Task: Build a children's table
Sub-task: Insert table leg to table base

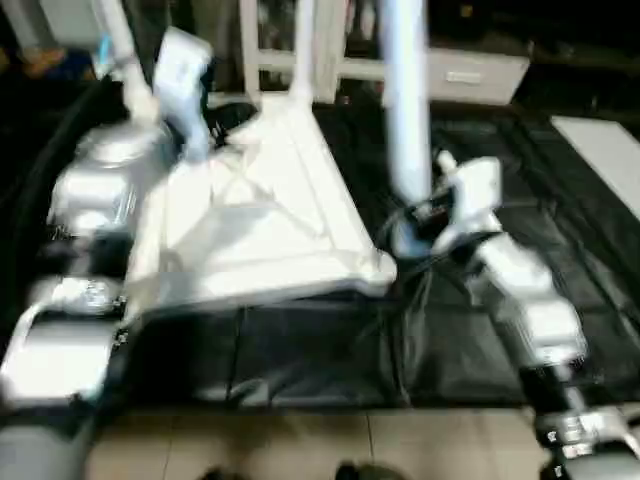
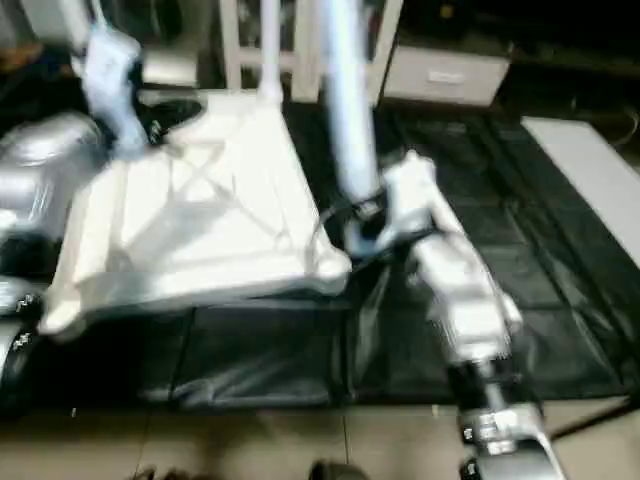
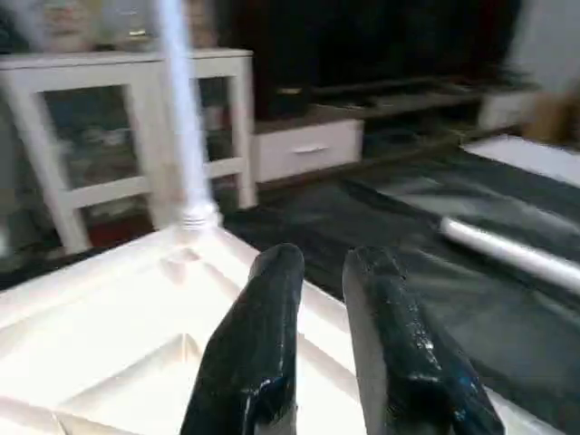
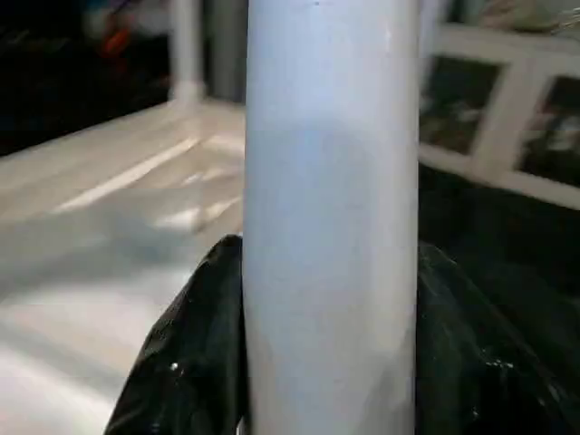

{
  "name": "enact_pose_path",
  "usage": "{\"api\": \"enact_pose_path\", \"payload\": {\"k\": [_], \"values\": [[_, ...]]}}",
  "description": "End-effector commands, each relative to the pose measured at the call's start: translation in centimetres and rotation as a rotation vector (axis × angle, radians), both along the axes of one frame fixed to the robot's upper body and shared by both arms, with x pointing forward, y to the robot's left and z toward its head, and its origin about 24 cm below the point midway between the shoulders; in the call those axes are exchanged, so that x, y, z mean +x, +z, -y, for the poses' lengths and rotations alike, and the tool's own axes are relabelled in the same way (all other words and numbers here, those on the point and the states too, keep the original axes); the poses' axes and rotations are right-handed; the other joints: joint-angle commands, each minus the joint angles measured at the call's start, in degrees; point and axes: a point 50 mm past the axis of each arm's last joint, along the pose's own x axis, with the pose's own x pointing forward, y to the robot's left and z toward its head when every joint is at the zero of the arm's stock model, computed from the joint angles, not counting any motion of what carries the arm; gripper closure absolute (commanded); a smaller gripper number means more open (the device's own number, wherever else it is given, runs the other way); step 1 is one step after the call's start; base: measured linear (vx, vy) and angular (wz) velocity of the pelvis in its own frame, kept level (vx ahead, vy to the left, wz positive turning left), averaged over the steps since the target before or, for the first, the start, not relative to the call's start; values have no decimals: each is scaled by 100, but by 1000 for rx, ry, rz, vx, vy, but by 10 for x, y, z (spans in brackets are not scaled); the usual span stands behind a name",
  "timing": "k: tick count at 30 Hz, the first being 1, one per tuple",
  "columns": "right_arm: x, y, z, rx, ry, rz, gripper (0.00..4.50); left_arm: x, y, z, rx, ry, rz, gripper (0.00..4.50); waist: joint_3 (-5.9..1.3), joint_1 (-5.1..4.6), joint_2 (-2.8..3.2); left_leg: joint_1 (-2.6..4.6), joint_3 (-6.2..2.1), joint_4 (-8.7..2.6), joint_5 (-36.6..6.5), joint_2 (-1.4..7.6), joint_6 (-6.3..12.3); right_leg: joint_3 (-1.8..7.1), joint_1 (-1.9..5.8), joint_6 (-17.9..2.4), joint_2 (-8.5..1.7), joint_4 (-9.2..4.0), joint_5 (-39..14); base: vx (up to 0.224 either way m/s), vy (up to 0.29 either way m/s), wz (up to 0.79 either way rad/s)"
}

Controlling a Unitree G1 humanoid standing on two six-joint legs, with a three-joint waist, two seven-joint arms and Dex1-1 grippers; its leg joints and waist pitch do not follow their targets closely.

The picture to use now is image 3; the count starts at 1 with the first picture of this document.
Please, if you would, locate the white drawer unit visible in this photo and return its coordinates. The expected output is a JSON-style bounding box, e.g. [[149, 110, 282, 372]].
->
[[251, 118, 365, 186]]

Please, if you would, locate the white plastic table top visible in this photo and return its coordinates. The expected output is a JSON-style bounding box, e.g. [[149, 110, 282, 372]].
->
[[0, 222, 580, 435]]

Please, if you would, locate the black work mat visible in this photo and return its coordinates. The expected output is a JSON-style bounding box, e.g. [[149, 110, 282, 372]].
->
[[0, 150, 580, 427]]

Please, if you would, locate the plush toy figure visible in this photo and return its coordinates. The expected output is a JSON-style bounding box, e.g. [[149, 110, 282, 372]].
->
[[41, 0, 96, 51]]

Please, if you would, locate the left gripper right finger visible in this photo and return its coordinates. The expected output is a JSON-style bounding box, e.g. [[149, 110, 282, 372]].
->
[[342, 244, 508, 435]]

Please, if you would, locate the white plastic table leg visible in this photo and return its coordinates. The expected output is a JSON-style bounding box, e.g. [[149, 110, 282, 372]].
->
[[152, 0, 221, 233], [439, 216, 580, 297]]

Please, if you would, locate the white glass-door cabinet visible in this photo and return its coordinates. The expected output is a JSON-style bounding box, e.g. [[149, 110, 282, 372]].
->
[[0, 47, 257, 256]]

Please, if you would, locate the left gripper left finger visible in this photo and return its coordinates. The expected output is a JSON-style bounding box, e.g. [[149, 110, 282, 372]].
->
[[179, 242, 305, 435]]

